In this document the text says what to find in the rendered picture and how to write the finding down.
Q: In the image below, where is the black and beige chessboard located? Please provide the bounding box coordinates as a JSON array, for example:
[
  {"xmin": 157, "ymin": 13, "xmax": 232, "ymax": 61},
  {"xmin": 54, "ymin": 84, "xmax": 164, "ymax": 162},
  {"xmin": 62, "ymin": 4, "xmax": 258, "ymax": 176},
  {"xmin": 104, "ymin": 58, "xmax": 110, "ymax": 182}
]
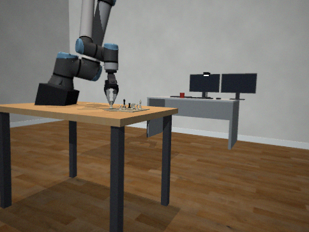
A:
[{"xmin": 104, "ymin": 107, "xmax": 150, "ymax": 112}]

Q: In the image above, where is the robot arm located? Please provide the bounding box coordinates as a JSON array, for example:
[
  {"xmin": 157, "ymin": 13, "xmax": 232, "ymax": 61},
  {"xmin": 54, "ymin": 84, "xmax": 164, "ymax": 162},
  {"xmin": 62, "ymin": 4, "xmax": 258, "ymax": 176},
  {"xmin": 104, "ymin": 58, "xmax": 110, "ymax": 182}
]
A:
[{"xmin": 48, "ymin": 0, "xmax": 119, "ymax": 90}]

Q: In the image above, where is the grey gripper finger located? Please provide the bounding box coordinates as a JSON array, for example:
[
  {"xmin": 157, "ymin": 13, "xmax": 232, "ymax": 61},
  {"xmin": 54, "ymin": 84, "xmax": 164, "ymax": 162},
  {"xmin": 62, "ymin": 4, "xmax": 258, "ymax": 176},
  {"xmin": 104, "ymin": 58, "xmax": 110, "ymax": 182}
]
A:
[
  {"xmin": 112, "ymin": 85, "xmax": 119, "ymax": 105},
  {"xmin": 104, "ymin": 84, "xmax": 110, "ymax": 105}
]

